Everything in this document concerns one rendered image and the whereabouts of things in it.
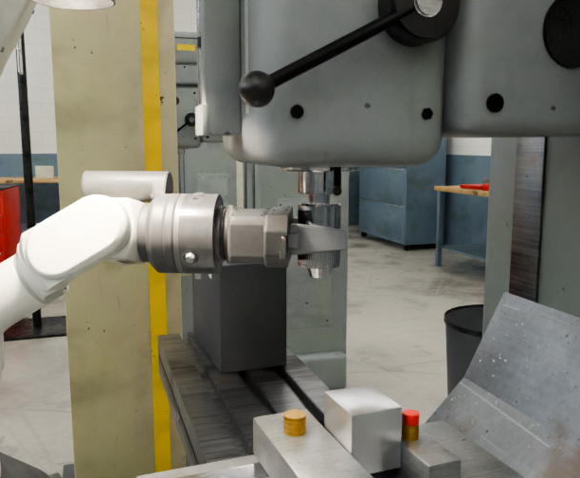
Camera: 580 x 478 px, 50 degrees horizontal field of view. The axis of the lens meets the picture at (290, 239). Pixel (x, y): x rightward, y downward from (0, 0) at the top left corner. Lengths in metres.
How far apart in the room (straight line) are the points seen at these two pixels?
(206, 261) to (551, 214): 0.50
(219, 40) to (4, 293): 0.35
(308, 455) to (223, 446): 0.28
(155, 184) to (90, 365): 1.83
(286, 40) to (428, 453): 0.39
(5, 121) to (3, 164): 0.59
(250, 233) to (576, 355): 0.46
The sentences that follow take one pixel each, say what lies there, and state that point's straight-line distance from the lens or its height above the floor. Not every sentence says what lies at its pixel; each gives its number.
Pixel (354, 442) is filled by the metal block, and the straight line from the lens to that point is 0.60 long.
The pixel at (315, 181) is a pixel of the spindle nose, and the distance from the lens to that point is 0.66.
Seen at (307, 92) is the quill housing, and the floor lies 1.38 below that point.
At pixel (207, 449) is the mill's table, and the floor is 0.95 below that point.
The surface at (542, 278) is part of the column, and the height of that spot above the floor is 1.14.
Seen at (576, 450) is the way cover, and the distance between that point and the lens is 0.85.
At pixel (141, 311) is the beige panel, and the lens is 2.44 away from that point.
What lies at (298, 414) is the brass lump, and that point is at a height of 1.08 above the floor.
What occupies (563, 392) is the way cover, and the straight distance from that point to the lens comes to 0.89.
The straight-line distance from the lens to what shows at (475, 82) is 0.63.
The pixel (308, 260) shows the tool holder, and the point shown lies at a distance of 0.67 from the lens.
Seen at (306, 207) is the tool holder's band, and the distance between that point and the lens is 0.67.
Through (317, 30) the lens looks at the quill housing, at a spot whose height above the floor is 1.43.
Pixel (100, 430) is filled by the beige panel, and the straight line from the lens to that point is 2.59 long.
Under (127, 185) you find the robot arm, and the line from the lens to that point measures 0.71.
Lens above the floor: 1.33
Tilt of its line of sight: 9 degrees down
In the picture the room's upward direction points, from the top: straight up
